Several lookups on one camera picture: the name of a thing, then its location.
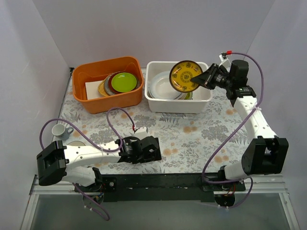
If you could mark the small white bowl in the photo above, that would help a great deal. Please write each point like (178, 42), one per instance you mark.
(76, 143)

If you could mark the white paper in bin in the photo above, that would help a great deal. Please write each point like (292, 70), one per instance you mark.
(92, 90)

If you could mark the orange plastic bin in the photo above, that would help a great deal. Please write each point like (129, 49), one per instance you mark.
(126, 82)

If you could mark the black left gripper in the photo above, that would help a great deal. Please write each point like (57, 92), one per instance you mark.
(141, 151)

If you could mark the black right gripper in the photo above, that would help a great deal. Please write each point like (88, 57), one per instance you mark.
(213, 77)

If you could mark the white scalloped paper plate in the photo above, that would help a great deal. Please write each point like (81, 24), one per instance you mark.
(160, 87)

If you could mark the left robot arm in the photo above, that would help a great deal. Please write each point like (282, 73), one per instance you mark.
(74, 164)

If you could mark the aluminium frame rail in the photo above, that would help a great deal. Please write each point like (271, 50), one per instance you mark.
(58, 207)

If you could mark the teal white dotted mug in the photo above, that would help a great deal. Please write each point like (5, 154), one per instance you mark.
(61, 132)

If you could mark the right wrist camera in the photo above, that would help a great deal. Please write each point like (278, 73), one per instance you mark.
(225, 62)

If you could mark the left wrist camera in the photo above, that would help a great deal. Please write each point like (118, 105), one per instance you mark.
(141, 133)

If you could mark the floral patterned table mat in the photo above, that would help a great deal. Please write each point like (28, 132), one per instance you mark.
(189, 143)

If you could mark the grey plate in bin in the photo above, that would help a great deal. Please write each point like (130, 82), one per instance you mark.
(106, 86)

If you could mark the white plastic bin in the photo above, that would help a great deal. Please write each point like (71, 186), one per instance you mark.
(196, 105)

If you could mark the woven mat in bin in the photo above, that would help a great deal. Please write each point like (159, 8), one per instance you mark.
(101, 89)

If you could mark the green round plate in bin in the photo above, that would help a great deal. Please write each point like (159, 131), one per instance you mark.
(124, 82)

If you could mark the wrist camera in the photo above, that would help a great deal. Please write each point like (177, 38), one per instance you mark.
(225, 62)
(141, 133)

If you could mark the yellow brown patterned plate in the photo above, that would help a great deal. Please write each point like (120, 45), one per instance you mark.
(181, 74)

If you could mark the green polka dot plate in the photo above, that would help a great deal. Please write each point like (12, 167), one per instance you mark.
(189, 96)

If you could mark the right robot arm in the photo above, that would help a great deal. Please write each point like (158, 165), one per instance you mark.
(266, 151)

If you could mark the dark red plate in bin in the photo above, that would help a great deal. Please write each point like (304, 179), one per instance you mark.
(112, 89)

